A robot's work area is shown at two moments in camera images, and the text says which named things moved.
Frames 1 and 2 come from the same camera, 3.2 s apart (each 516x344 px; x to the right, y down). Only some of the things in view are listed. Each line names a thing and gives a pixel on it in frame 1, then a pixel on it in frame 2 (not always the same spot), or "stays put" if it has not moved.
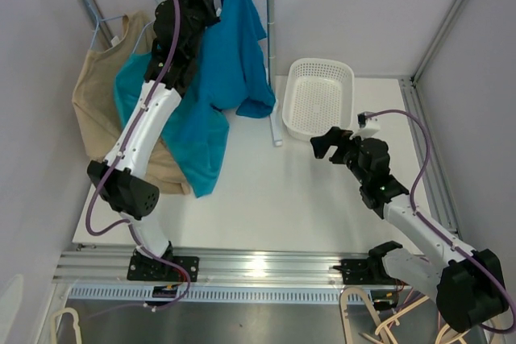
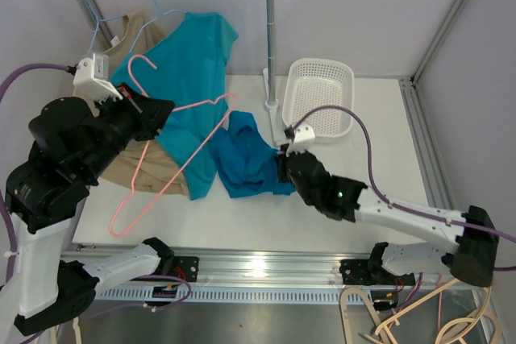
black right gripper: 334,137 → 281,157
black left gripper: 205,2 → 151,113
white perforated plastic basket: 319,93 stays put
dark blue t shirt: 230,68 → 247,165
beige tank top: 100,118 stays put
